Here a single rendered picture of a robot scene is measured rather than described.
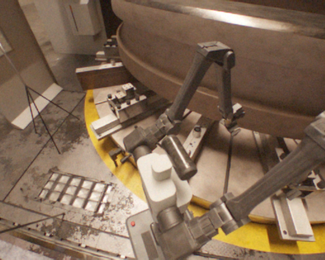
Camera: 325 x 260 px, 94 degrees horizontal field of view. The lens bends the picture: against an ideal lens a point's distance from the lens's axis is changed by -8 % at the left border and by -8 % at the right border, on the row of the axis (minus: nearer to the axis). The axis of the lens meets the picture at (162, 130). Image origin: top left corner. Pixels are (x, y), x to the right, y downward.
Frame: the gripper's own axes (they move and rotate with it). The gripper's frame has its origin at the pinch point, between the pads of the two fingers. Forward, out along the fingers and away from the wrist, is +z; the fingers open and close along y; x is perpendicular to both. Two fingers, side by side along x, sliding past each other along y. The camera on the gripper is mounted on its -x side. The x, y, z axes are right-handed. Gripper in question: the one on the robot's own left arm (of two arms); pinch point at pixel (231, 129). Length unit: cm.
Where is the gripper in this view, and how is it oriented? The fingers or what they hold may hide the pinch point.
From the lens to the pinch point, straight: 120.8
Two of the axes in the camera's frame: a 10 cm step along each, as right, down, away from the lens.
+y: -4.0, -6.8, 6.1
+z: 4.6, 4.3, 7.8
